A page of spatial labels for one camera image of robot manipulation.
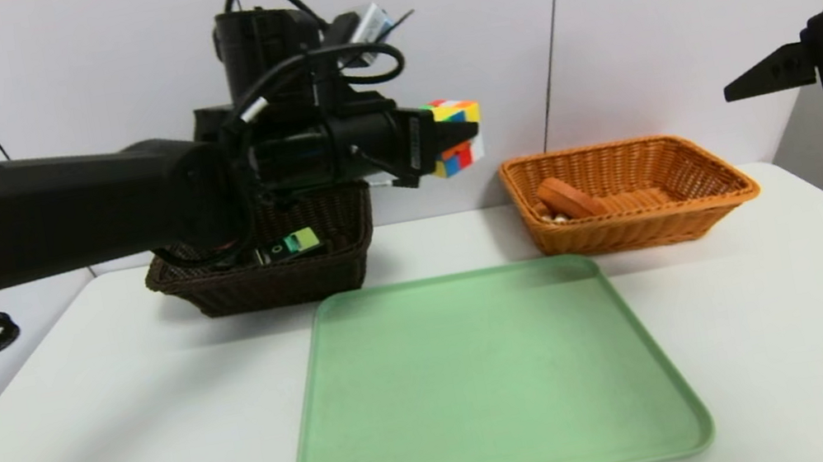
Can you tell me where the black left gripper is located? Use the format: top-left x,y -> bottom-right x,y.
321,89 -> 488,202

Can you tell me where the multicoloured puzzle cube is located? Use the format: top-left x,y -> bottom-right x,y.
418,93 -> 491,182

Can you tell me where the toy waffle with cream fruit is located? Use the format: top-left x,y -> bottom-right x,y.
534,167 -> 612,228

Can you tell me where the dark green pump bottle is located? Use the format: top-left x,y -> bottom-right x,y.
250,225 -> 325,268

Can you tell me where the orange wicker basket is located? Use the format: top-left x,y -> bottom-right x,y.
495,118 -> 765,271

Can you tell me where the dark brown wicker basket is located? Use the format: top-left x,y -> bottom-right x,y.
135,178 -> 387,328

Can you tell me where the light green plastic tray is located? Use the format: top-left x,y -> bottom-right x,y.
265,234 -> 719,462

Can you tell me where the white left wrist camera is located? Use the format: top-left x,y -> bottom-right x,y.
327,0 -> 402,70

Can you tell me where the thin black left wrist cable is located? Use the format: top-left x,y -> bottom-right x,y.
219,0 -> 430,119

